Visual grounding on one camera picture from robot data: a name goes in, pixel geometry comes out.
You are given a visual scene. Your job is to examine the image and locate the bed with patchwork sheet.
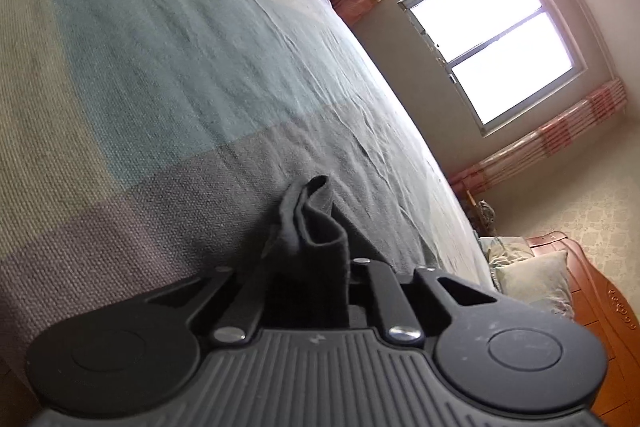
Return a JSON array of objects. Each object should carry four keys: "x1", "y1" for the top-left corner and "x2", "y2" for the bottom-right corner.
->
[{"x1": 0, "y1": 0, "x2": 501, "y2": 388}]

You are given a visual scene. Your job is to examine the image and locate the flat pale pillow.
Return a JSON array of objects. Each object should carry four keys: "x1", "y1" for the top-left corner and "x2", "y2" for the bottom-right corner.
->
[{"x1": 477, "y1": 234, "x2": 528, "y2": 280}]

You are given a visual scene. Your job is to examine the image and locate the grey bundle on nightstand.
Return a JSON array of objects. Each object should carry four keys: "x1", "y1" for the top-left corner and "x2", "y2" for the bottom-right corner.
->
[{"x1": 472, "y1": 199, "x2": 497, "y2": 236}]

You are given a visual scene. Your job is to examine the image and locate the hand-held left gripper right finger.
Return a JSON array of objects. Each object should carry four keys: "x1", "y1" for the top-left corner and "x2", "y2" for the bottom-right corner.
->
[{"x1": 349, "y1": 257, "x2": 503, "y2": 344}]

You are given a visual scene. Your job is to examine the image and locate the wooden headboard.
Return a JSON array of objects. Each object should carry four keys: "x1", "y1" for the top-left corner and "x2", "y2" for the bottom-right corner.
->
[{"x1": 522, "y1": 229, "x2": 640, "y2": 427}]

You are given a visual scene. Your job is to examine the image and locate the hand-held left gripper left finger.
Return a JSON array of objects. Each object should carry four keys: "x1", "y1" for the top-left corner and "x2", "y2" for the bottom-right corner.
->
[{"x1": 142, "y1": 264, "x2": 272, "y2": 344}]

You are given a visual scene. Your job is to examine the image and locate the black pants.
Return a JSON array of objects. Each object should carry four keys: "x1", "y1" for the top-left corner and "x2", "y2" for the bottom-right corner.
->
[{"x1": 260, "y1": 175, "x2": 353, "y2": 330}]

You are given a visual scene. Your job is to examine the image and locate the window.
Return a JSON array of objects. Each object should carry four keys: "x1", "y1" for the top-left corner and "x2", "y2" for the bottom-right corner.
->
[{"x1": 397, "y1": 0, "x2": 588, "y2": 138}]

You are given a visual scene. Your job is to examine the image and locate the beige printed pillow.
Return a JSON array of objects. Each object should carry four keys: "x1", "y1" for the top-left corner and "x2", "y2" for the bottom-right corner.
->
[{"x1": 495, "y1": 251, "x2": 576, "y2": 320}]

